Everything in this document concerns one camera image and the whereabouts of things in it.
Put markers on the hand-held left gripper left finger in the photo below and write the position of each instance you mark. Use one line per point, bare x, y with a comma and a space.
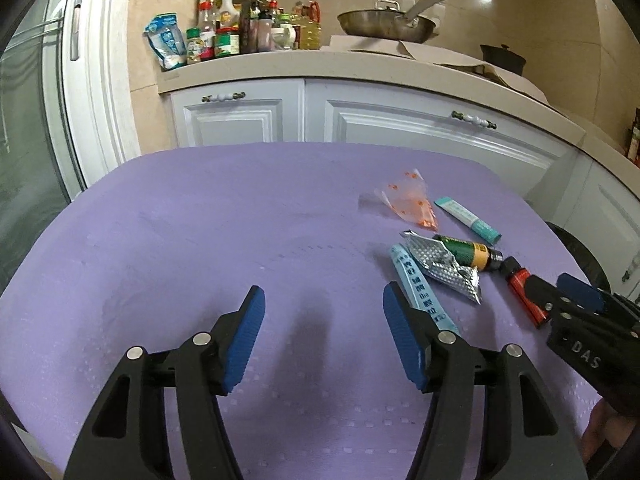
245, 340

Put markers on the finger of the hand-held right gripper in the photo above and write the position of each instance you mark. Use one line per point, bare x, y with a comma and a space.
580, 292
542, 297

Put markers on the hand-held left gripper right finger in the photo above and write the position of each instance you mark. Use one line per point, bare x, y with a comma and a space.
405, 335

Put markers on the small red bottle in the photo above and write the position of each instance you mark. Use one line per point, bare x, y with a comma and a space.
520, 280

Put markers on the bin with black liner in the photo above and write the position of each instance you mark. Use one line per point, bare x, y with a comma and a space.
585, 260

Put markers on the light blue tube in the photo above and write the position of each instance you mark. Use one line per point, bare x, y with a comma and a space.
417, 280

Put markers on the silver blister pack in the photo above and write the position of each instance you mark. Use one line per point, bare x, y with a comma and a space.
445, 265

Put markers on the green bottle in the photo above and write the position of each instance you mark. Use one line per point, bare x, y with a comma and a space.
465, 250

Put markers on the teal tube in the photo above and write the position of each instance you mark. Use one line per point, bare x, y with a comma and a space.
465, 217

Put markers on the pink candy wrapper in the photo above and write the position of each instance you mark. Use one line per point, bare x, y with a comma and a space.
428, 220

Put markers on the clear orange-dotted wrapper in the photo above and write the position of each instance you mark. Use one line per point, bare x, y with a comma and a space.
410, 200

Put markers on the person's right hand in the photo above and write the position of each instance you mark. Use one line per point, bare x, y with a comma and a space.
605, 430

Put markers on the purple tablecloth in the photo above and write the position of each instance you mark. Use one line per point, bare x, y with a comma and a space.
175, 240

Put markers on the dark oil bottle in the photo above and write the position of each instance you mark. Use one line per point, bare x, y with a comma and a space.
635, 145

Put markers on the wide white cabinet door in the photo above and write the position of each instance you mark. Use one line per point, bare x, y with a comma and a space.
400, 125

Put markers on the narrow white cabinet door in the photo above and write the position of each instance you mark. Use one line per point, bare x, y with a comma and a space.
235, 120

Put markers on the black pot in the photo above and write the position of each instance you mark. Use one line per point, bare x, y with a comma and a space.
502, 59

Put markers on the beige stove cover paper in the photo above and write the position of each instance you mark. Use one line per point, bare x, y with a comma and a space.
380, 45

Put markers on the sliding glass door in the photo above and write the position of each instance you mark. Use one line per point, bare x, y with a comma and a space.
30, 135

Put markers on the group of condiment bottles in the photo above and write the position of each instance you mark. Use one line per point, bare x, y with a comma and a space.
227, 42

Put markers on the blue white salt bag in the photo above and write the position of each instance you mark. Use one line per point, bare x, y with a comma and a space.
167, 42

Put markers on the steel wok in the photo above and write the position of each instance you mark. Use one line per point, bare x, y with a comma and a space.
380, 25

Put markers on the yellow cooking oil bottle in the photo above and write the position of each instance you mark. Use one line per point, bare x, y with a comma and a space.
307, 30

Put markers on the steel kettle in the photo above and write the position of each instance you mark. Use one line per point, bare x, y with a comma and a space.
400, 5

